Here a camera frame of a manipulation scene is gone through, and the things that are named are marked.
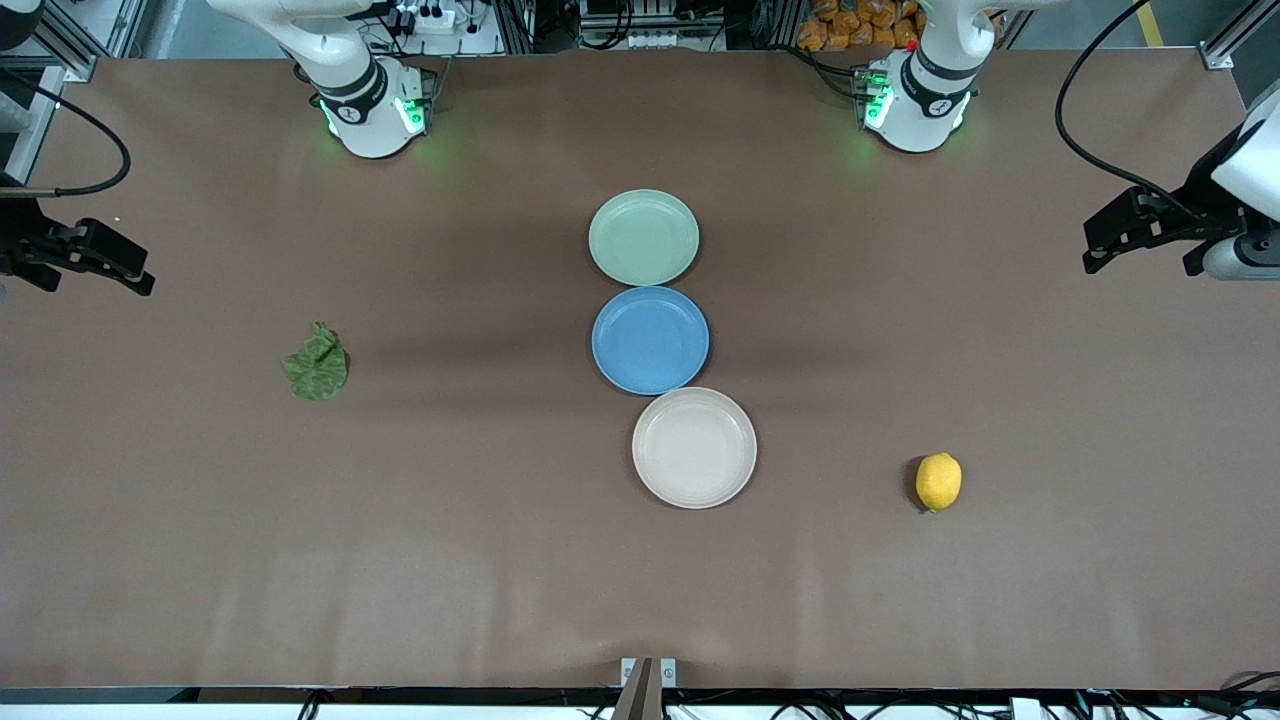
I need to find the green lettuce leaf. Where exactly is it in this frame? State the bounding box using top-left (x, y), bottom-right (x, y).
top-left (282, 321), bottom-right (350, 403)

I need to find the yellow lemon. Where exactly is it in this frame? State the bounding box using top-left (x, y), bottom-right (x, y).
top-left (916, 452), bottom-right (963, 514)

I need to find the orange packaged items pile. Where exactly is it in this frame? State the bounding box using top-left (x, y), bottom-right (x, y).
top-left (797, 0), bottom-right (926, 53)

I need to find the white power strip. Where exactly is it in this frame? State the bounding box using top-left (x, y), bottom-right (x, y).
top-left (395, 3), bottom-right (463, 33)

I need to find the beige plate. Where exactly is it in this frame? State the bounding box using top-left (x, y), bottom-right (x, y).
top-left (631, 387), bottom-right (758, 510)

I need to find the light green plate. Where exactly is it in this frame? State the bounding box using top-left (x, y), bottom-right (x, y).
top-left (588, 189), bottom-right (701, 288)

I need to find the blue plate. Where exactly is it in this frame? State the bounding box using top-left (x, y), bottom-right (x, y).
top-left (591, 286), bottom-right (711, 396)

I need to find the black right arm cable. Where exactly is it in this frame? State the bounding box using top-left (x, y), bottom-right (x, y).
top-left (0, 70), bottom-right (133, 198)

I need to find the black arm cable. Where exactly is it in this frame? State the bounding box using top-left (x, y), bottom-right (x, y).
top-left (1055, 0), bottom-right (1206, 223)
top-left (0, 70), bottom-right (133, 198)

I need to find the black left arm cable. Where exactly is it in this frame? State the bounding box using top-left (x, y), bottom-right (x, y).
top-left (1055, 0), bottom-right (1206, 223)

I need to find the grey side frame rail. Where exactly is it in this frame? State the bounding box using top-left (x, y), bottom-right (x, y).
top-left (0, 65), bottom-right (66, 188)

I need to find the aluminium frame profile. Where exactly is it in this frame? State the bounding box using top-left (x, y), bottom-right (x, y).
top-left (1200, 0), bottom-right (1280, 71)
top-left (30, 0), bottom-right (98, 83)

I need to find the black base cable bundle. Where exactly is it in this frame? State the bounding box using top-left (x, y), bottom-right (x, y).
top-left (790, 45), bottom-right (876, 101)

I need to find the metal table edge bracket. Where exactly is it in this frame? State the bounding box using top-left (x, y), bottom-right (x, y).
top-left (620, 657), bottom-right (677, 720)

